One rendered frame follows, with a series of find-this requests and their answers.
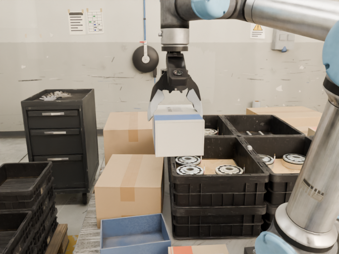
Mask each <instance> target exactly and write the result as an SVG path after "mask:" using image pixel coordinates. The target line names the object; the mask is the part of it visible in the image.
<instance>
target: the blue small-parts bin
mask: <svg viewBox="0 0 339 254"><path fill-rule="evenodd" d="M168 247H171V238H170V235H169V232H168V229H167V226H166V223H165V220H164V217H163V214H162V213H157V214H148V215H139V216H130V217H120V218H111V219H102V220H101V221H100V254H168Z"/></svg>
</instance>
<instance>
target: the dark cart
mask: <svg viewBox="0 0 339 254"><path fill-rule="evenodd" d="M56 91H59V92H60V91H62V92H63V93H64V92H67V93H70V94H71V95H70V96H71V97H64V98H61V100H46V101H43V100H40V99H39V98H40V96H47V95H48V94H50V93H54V92H56ZM21 107H22V115H23V123H24V130H25V138H26V145H27V153H28V160H29V162H44V161H51V162H52V167H51V170H52V173H51V176H52V177H54V183H53V184H52V185H53V186H54V188H53V192H54V193H55V194H80V193H82V200H83V204H87V198H88V197H87V193H90V191H91V188H92V185H93V182H94V180H95V176H96V173H97V170H98V167H99V154H98V139H97V124H96V110H95V95H94V89H45V90H43V91H41V92H39V93H37V94H35V95H32V96H30V97H28V98H26V99H24V100H22V101H21Z"/></svg>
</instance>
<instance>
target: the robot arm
mask: <svg viewBox="0 0 339 254"><path fill-rule="evenodd" d="M159 2H160V31H161V33H158V36H159V37H161V44H162V45H163V46H162V47H161V51H166V52H167V54H166V69H160V78H159V80H158V81H157V82H156V83H155V84H154V86H153V88H152V91H151V97H150V101H149V106H148V111H147V118H148V121H150V120H151V119H152V117H153V113H154V112H155V111H156V110H157V106H158V104H159V103H161V102H162V101H163V99H164V94H163V92H162V91H163V90H168V92H169V93H171V92H172V91H180V93H182V92H183V91H184V90H186V89H187V90H188V92H187V95H186V97H187V99H188V100H189V101H190V102H192V104H193V107H194V109H195V110H196V111H197V112H198V113H199V114H200V116H201V117H202V118H203V109H202V103H201V97H200V92H199V88H198V86H197V84H196V83H195V82H194V81H193V80H192V78H191V76H190V75H189V74H188V70H187V69H186V64H185V59H184V54H183V53H181V51H188V46H187V45H188V44H189V33H190V29H189V21H196V20H223V19H225V20H226V19H236V20H241V21H245V22H249V23H253V24H257V25H261V26H265V27H269V28H273V29H277V30H281V31H285V32H289V33H293V34H297V35H301V36H305V37H309V38H313V39H317V40H321V41H324V45H323V50H322V62H323V65H325V69H326V76H325V79H324V81H323V84H322V87H323V89H324V90H325V92H326V94H327V95H328V100H327V103H326V106H325V108H324V111H323V113H322V116H321V119H320V121H319V124H318V126H317V129H316V132H315V134H314V137H313V139H312V142H311V144H310V147H309V150H308V152H307V155H306V157H305V160H304V163H303V165H302V168H301V170H300V173H299V175H298V178H297V181H296V183H295V186H294V188H293V191H292V193H291V196H290V199H289V201H288V202H287V203H283V204H281V205H280V206H279V207H278V208H277V210H276V212H275V215H274V217H273V220H272V223H271V226H270V227H269V228H268V229H267V230H266V231H263V232H261V233H260V235H259V236H258V237H257V238H256V241H255V251H256V254H339V2H335V1H328V0H159Z"/></svg>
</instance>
